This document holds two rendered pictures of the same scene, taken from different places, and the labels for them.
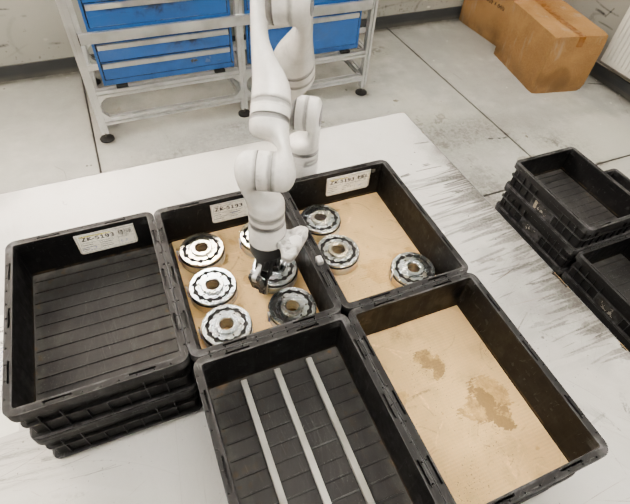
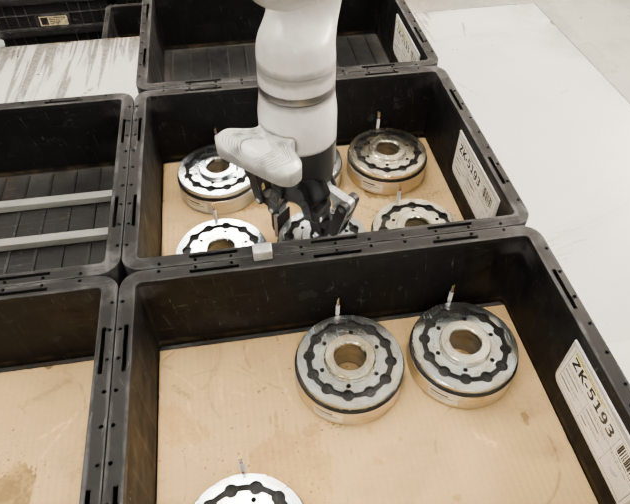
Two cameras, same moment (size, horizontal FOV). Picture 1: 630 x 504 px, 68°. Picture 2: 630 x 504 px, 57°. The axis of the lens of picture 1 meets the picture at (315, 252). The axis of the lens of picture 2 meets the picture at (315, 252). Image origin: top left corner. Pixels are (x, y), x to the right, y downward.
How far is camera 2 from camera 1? 92 cm
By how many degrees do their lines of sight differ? 64
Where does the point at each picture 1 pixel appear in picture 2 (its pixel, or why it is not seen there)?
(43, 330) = not seen: hidden behind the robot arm
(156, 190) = (617, 180)
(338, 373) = not seen: hidden behind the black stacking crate
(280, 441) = (18, 225)
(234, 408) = (96, 185)
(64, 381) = (214, 61)
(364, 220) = (484, 483)
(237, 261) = (368, 209)
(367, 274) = (285, 433)
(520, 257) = not seen: outside the picture
